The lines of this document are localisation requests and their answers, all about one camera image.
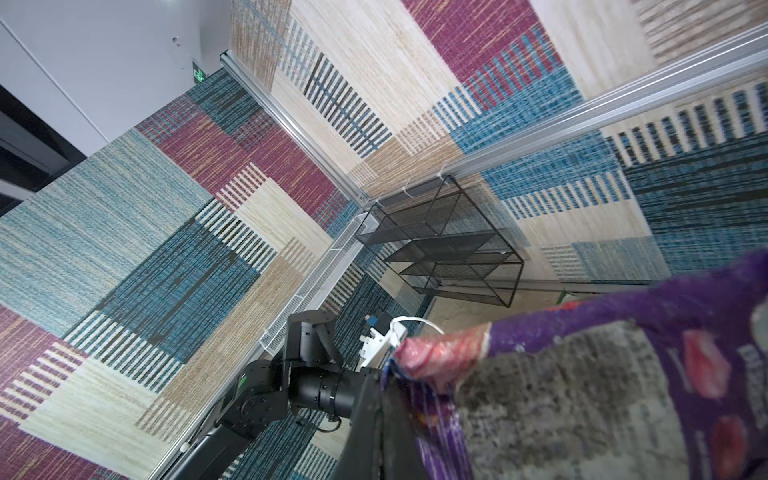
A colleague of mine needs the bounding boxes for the white wire mesh basket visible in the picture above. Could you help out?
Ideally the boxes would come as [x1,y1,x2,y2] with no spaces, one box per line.
[253,211,380,359]

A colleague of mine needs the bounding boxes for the black wire shelf rack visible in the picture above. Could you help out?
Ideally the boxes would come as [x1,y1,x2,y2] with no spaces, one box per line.
[355,176,525,307]

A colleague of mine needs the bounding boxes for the purple candy bag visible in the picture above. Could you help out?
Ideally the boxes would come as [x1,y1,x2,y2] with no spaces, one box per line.
[384,250,767,479]

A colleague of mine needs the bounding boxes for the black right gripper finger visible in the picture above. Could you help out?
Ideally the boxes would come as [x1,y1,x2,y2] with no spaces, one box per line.
[331,370,429,479]

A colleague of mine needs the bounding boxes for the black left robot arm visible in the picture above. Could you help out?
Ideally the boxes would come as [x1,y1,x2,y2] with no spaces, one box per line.
[163,310,365,479]

